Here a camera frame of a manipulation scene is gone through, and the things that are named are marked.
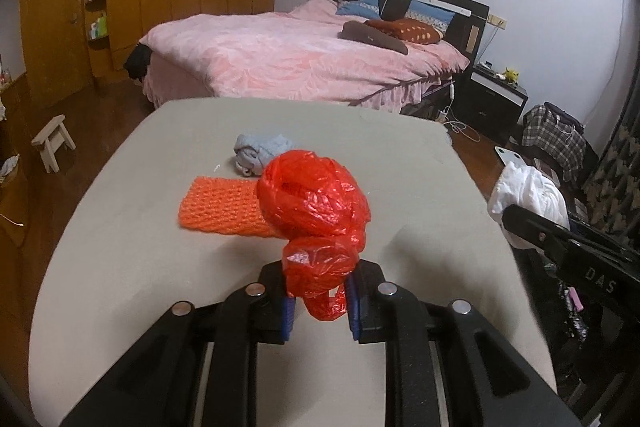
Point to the brown cushion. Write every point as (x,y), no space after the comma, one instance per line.
(370,37)

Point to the camouflage cloth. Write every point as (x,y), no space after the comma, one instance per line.
(615,177)

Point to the wooden side cabinet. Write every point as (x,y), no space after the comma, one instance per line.
(12,202)

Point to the flat orange foam net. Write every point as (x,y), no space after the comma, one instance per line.
(220,207)

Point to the plaid bag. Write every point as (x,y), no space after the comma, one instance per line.
(555,142)

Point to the white bathroom scale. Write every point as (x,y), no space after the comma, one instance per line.
(507,154)

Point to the wall socket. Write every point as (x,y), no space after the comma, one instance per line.
(497,21)

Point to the black bed headboard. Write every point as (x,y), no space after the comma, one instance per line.
(465,22)

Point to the bed with pink cover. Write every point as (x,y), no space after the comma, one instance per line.
(280,57)

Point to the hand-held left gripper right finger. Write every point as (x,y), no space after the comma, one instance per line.
(353,307)

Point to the black cloth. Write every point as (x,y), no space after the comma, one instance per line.
(137,62)

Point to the light blue crumpled cloth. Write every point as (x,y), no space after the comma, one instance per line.
(257,149)

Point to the white plastic bag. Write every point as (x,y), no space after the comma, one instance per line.
(530,192)

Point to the red patterned pillow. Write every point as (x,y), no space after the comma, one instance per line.
(410,32)

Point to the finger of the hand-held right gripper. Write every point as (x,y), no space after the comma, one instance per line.
(530,227)
(605,237)

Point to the black nightstand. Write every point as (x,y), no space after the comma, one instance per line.
(490,107)

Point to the small white stool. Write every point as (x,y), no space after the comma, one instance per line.
(50,134)

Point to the blue pillow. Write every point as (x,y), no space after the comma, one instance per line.
(432,19)
(357,8)

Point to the glossy red plastic bag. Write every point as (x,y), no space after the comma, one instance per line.
(310,197)

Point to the picture frame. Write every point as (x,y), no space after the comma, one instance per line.
(547,167)

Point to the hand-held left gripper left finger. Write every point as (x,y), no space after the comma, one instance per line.
(287,319)

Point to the yellow toy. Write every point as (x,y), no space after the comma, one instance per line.
(511,76)

